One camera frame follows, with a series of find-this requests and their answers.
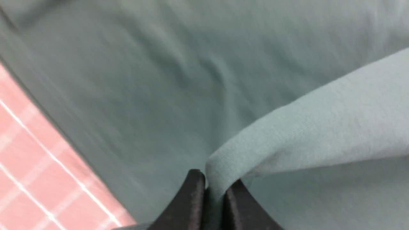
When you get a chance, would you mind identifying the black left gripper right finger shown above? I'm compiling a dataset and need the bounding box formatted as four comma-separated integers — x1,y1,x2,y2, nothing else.
224,180,282,230

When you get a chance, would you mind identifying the green long-sleeved shirt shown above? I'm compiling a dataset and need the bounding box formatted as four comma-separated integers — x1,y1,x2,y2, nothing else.
1,0,408,230

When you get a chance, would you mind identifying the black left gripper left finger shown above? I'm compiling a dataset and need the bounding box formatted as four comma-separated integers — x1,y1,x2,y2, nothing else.
149,169,205,230

